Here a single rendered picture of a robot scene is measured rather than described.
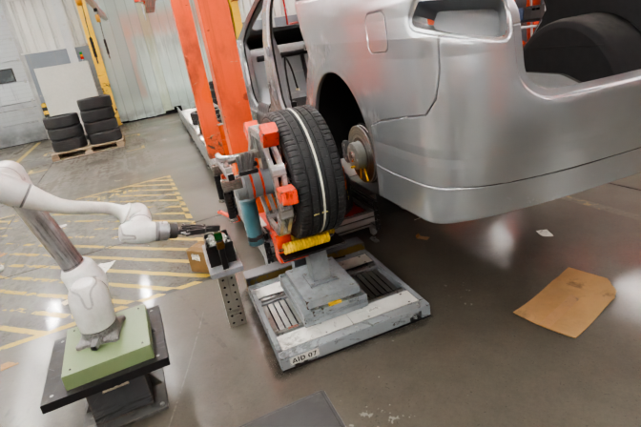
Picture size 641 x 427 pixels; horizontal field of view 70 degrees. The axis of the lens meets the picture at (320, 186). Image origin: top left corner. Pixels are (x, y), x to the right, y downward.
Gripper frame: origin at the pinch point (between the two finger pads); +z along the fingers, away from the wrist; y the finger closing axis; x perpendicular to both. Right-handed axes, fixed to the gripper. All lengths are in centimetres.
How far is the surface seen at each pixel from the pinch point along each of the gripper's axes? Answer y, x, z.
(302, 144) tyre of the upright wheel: -24, -45, 34
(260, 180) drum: -2.3, -24.0, 22.3
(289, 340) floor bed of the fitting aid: -20, 55, 36
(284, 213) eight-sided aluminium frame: -23.1, -12.6, 27.9
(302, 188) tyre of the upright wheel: -30, -26, 33
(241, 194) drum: -1.0, -16.6, 13.5
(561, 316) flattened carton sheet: -78, 30, 155
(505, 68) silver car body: -103, -80, 67
